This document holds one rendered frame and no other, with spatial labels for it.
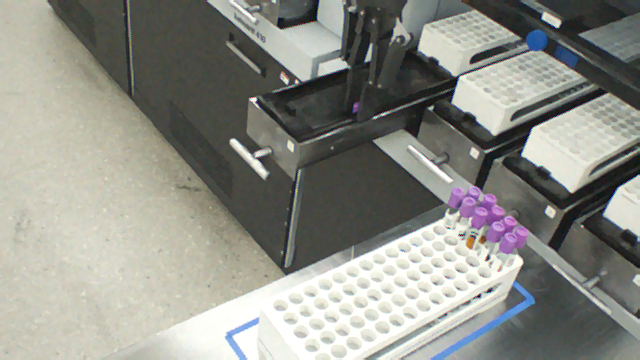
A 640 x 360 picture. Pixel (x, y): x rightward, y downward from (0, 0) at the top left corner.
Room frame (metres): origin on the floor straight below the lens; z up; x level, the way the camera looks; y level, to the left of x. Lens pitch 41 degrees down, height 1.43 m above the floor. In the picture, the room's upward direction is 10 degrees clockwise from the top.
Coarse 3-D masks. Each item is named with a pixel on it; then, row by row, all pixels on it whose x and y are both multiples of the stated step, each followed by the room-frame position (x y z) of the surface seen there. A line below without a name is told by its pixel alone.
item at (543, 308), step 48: (384, 240) 0.61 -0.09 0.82; (288, 288) 0.51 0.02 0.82; (528, 288) 0.57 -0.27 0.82; (576, 288) 0.59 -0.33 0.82; (192, 336) 0.42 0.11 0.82; (240, 336) 0.43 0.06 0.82; (480, 336) 0.49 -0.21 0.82; (528, 336) 0.50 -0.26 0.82; (576, 336) 0.51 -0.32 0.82; (624, 336) 0.53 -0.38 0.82
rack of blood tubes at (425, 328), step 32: (384, 256) 0.53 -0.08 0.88; (416, 256) 0.54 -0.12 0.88; (448, 256) 0.55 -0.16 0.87; (320, 288) 0.47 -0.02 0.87; (352, 288) 0.48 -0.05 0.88; (384, 288) 0.49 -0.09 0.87; (416, 288) 0.49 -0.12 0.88; (448, 288) 0.50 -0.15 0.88; (480, 288) 0.51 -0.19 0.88; (288, 320) 0.43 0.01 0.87; (320, 320) 0.43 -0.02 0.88; (352, 320) 0.44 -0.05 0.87; (384, 320) 0.44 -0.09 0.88; (416, 320) 0.44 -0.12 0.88; (448, 320) 0.48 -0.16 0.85; (288, 352) 0.39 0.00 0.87; (320, 352) 0.39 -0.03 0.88; (352, 352) 0.39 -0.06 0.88; (384, 352) 0.44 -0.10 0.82
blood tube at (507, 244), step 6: (510, 234) 0.54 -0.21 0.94; (504, 240) 0.53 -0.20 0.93; (510, 240) 0.53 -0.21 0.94; (516, 240) 0.53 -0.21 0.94; (498, 246) 0.54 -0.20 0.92; (504, 246) 0.53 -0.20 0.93; (510, 246) 0.53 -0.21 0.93; (498, 252) 0.53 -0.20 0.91; (504, 252) 0.53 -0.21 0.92; (510, 252) 0.53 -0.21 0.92; (498, 258) 0.53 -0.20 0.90; (504, 258) 0.53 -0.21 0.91; (492, 264) 0.53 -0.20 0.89; (498, 264) 0.53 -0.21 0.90; (492, 270) 0.53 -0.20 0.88; (498, 270) 0.53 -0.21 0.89
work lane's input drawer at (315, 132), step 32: (416, 64) 1.09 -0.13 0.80; (256, 96) 0.88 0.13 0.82; (288, 96) 0.91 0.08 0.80; (320, 96) 0.93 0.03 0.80; (384, 96) 0.96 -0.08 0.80; (416, 96) 0.97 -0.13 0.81; (448, 96) 1.02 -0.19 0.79; (256, 128) 0.87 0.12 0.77; (288, 128) 0.82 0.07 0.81; (320, 128) 0.83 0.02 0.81; (352, 128) 0.86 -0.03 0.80; (384, 128) 0.91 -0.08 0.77; (256, 160) 0.80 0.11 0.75; (288, 160) 0.80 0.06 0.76; (320, 160) 0.82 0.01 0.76
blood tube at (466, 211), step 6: (468, 198) 0.59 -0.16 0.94; (462, 204) 0.58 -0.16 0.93; (468, 204) 0.58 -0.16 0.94; (474, 204) 0.58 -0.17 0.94; (462, 210) 0.58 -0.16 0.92; (468, 210) 0.57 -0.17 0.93; (462, 216) 0.57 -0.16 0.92; (468, 216) 0.57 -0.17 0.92; (462, 222) 0.58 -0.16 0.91; (468, 222) 0.58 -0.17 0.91; (456, 228) 0.58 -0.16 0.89; (462, 228) 0.57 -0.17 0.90; (456, 234) 0.58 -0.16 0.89; (462, 234) 0.58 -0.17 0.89
